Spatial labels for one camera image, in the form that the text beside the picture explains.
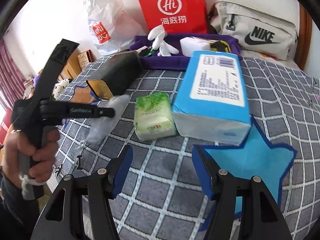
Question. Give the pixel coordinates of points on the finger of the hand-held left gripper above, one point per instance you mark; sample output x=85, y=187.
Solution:
x=82, y=110

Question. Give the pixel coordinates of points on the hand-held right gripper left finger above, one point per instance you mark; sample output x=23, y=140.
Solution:
x=122, y=170

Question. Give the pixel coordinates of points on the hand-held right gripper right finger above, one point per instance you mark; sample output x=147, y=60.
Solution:
x=202, y=172

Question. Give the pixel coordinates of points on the small green tissue pack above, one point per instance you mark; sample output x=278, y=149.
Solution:
x=152, y=117

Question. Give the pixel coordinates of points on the purple cloth tray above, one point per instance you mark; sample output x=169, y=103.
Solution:
x=162, y=62

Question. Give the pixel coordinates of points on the white glove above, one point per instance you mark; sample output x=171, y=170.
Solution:
x=160, y=40

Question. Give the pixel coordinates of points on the white foam block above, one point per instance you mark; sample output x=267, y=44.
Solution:
x=195, y=46

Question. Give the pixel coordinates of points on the person's left forearm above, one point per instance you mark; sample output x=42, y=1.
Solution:
x=15, y=205

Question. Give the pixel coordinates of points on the person's left hand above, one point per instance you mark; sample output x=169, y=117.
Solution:
x=42, y=155

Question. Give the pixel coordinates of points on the white spotted object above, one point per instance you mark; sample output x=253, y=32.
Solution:
x=60, y=87

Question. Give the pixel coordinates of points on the pink curtain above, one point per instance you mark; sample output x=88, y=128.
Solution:
x=6, y=75

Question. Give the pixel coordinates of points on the grey checked bed sheet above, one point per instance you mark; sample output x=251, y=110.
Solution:
x=160, y=180

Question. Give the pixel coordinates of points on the wooden chair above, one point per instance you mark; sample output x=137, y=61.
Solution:
x=71, y=63

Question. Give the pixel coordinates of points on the blue star felt mat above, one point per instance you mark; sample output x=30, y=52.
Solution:
x=250, y=160

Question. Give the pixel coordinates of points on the black box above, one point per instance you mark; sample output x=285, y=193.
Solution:
x=117, y=72

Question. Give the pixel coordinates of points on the patterned small box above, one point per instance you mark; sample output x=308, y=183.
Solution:
x=84, y=58

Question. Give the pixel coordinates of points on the green packet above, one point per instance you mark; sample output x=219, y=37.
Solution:
x=150, y=52

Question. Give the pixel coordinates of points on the large blue tissue pack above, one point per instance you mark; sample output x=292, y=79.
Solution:
x=215, y=80

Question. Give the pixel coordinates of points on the white plastic bag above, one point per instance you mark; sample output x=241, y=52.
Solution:
x=110, y=17

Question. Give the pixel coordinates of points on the red paper bag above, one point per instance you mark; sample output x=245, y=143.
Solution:
x=172, y=27

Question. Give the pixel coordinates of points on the yellow and black item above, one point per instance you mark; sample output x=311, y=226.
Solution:
x=220, y=46

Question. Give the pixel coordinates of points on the grey waist bag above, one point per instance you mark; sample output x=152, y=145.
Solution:
x=250, y=22

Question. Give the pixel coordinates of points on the wooden headboard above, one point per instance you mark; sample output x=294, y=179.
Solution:
x=303, y=37

